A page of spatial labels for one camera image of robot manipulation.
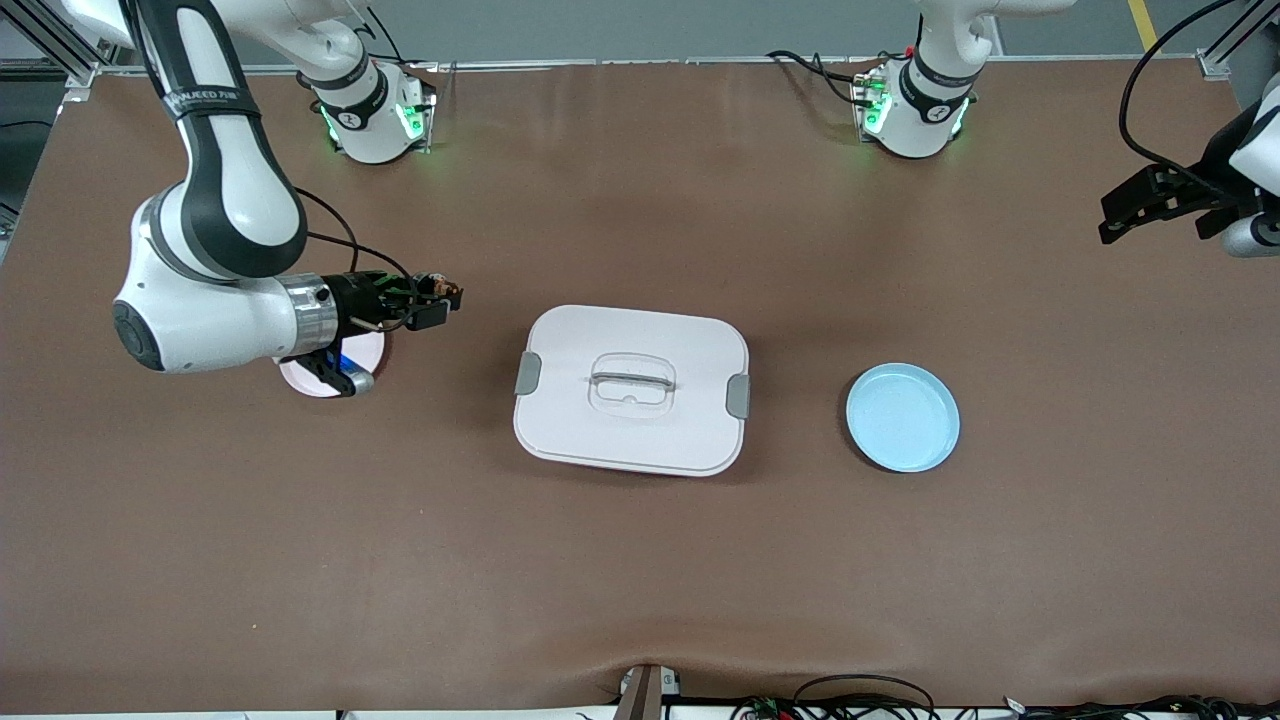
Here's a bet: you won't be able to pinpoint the white lidded box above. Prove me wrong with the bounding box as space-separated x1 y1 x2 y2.
513 304 751 478

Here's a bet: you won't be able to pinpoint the pink round plate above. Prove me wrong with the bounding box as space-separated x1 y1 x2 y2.
278 330 387 399

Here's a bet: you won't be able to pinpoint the light blue round plate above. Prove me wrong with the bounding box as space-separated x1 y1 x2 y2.
846 362 961 474

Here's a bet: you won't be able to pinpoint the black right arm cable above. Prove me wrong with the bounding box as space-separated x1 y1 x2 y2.
295 185 416 301

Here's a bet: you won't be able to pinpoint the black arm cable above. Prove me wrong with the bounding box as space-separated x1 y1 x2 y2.
295 185 416 301
1118 0 1246 181

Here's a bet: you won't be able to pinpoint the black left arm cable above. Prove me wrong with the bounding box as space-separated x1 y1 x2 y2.
1118 0 1246 181

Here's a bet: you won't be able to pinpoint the aluminium frame post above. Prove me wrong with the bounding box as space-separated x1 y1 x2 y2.
1195 0 1280 81
0 0 101 91

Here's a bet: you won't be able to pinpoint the black base cables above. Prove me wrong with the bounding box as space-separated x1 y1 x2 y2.
765 48 886 109
340 10 441 76

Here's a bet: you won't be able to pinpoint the metal table edge rail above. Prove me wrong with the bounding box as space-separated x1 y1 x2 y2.
240 55 1201 76

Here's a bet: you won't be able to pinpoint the metal table edge bracket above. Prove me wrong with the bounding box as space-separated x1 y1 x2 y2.
615 664 683 720

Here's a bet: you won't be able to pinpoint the black cable bundle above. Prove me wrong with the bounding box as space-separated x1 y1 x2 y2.
1000 693 1280 720

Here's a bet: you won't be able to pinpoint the black looped cable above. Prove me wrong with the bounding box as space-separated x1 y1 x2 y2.
795 675 938 720

